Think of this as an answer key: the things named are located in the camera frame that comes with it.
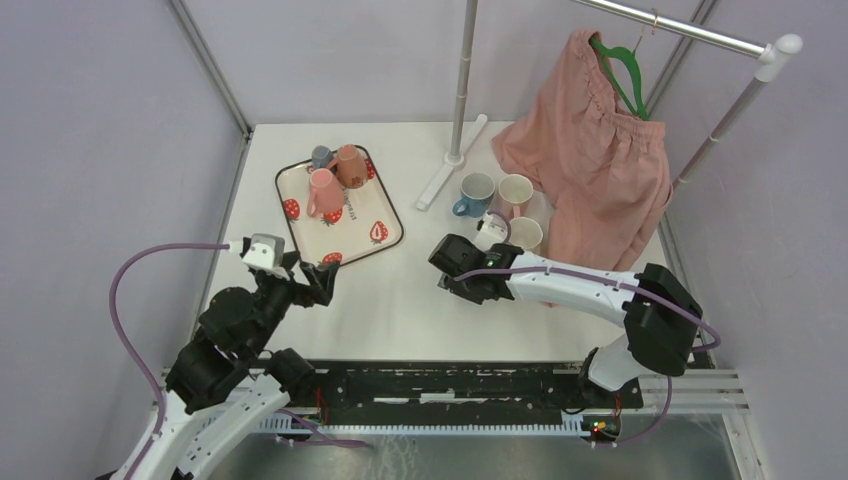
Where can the metal clothes rack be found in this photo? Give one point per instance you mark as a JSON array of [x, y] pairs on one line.
[[772, 58]]

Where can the strawberry pattern tray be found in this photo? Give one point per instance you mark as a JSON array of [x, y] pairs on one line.
[[366, 224]]

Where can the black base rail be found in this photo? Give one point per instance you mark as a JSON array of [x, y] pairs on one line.
[[431, 393]]

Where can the grey-blue mug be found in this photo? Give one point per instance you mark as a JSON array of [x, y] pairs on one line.
[[321, 157]]

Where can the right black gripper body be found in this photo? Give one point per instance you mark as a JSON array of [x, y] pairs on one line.
[[460, 288]]

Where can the yellow mug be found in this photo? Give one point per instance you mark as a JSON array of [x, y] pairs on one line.
[[526, 233]]

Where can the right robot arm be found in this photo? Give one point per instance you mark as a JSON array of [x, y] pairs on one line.
[[658, 315]]

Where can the blue mug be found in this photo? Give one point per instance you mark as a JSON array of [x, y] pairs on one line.
[[476, 192]]

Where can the terracotta mug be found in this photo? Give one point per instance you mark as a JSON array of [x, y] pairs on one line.
[[350, 167]]

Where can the pink shorts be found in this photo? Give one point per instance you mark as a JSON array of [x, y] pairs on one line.
[[604, 171]]

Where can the salmon pink mug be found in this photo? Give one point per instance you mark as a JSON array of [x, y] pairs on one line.
[[326, 194]]

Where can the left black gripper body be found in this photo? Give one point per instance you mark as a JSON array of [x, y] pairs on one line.
[[277, 294]]

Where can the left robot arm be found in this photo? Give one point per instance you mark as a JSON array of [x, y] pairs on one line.
[[219, 389]]

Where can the light pink mug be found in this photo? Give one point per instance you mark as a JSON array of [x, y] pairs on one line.
[[514, 193]]

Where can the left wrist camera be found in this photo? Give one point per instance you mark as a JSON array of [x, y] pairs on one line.
[[260, 251]]

